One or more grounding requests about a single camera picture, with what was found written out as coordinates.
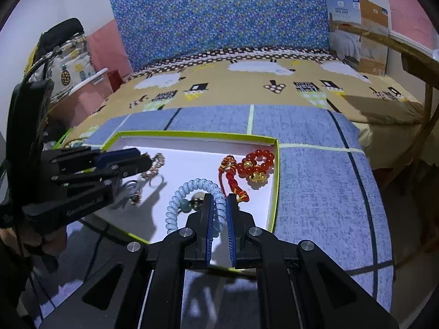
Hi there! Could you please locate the light blue spiral hair tie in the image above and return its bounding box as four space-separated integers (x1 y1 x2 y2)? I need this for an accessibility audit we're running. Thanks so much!
164 177 228 238

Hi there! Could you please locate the black tie with teal bead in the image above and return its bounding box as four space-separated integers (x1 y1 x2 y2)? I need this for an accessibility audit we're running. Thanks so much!
179 192 205 213

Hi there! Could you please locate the gold chain hair clip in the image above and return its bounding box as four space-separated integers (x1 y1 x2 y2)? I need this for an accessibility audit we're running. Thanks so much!
141 153 165 180

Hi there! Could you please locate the red knotted cord charm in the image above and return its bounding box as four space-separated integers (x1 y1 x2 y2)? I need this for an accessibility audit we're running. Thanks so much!
218 155 249 203

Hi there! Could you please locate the grey tie with gold flower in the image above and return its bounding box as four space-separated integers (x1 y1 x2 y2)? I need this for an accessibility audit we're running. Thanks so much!
111 180 141 209

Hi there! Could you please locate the person left hand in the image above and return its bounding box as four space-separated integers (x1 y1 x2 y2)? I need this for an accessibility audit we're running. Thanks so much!
1 226 68 256

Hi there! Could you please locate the green shallow tray box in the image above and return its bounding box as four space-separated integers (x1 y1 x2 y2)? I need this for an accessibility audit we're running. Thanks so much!
82 129 282 244

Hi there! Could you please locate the pink storage bin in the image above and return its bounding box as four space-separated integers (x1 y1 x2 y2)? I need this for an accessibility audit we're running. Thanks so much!
48 68 114 128

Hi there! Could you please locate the blue patterned bed mat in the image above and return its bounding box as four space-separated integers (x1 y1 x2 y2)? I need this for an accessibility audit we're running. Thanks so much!
41 106 397 328

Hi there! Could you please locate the pineapple print storage bag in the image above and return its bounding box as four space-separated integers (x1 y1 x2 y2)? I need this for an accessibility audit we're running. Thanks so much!
30 35 96 103

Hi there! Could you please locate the black bag on top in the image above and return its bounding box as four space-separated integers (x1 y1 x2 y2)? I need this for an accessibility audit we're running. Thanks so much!
37 18 84 54

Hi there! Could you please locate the beige cartoon bed sheet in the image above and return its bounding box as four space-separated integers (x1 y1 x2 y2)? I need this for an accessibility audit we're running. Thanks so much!
68 48 424 168

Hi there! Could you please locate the blue floral headboard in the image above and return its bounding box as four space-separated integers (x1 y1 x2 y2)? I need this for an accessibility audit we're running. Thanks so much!
110 0 329 70

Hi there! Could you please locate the cardboard bedding box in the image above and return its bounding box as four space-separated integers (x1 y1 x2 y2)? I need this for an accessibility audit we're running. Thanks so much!
326 0 389 76

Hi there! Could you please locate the wooden side table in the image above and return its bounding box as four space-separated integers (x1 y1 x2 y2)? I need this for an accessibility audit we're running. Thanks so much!
329 20 439 265

